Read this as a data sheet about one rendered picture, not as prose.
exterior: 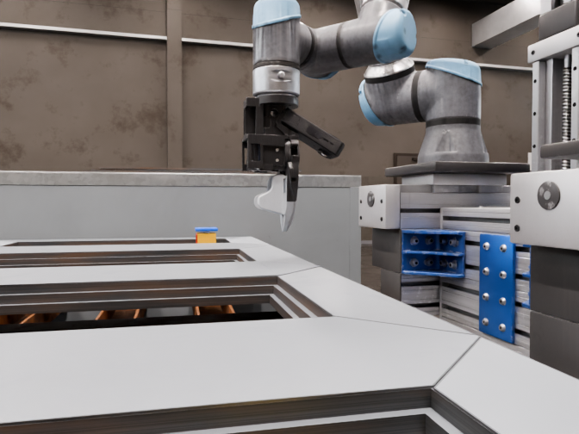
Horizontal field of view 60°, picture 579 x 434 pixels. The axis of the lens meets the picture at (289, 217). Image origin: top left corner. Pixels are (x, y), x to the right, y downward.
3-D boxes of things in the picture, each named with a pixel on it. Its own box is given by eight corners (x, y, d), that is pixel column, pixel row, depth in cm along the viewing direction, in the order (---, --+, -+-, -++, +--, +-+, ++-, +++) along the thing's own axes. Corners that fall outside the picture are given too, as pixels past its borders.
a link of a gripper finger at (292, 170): (281, 201, 81) (281, 147, 81) (291, 201, 81) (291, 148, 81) (287, 201, 76) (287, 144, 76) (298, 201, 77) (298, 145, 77)
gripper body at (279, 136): (241, 175, 83) (241, 102, 83) (292, 176, 85) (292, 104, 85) (248, 172, 76) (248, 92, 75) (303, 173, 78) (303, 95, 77)
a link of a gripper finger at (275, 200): (255, 232, 80) (255, 174, 80) (291, 231, 81) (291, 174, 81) (258, 232, 77) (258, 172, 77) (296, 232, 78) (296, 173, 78)
